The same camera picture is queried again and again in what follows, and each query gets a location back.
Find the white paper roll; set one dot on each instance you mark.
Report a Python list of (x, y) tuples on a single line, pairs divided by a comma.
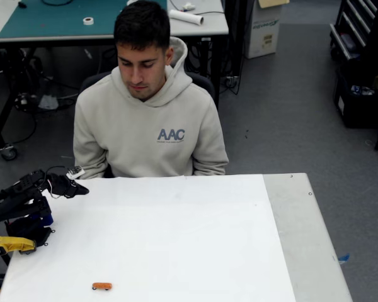
[(186, 17)]

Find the small white camera module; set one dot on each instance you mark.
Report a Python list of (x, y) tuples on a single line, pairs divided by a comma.
[(75, 172)]

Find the manila folder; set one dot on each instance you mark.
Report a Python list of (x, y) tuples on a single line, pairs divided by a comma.
[(272, 2)]

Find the crumpled clear plastic wrap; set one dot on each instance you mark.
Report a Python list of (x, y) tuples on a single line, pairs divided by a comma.
[(131, 2)]

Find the yellow bar clamp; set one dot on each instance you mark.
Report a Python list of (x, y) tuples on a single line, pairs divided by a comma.
[(12, 243)]

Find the white cardboard box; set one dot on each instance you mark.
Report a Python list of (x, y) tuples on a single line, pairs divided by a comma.
[(264, 31)]

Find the man in beige hoodie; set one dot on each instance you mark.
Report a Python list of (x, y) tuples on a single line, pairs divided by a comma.
[(145, 135)]

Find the black storage bin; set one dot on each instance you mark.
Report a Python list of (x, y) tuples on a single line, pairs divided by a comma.
[(356, 110)]

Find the black office chair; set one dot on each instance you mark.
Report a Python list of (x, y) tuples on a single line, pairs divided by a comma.
[(204, 83)]

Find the orange cylindrical stick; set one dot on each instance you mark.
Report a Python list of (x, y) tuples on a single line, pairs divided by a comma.
[(102, 285)]

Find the white tape roll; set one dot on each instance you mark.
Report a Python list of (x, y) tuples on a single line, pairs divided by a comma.
[(88, 20)]

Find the white paper scrap on floor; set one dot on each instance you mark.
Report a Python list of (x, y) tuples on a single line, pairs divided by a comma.
[(48, 102)]

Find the blue tape scrap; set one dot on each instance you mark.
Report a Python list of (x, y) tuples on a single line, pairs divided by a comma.
[(344, 258)]

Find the black tool cabinet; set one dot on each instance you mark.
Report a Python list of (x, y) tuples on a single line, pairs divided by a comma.
[(352, 28)]

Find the black robot arm with base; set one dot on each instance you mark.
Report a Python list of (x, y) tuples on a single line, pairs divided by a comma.
[(17, 203)]

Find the large white paper sheet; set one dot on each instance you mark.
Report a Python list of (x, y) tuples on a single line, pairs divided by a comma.
[(176, 236)]

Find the grey workbench with black legs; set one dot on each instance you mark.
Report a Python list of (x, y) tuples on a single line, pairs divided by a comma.
[(201, 26)]

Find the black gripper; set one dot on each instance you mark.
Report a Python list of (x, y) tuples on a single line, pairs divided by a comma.
[(73, 189)]

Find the small crumpled white object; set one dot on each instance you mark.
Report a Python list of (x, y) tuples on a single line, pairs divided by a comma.
[(188, 6)]

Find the green cutting mat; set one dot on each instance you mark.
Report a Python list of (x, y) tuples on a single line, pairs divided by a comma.
[(50, 19)]

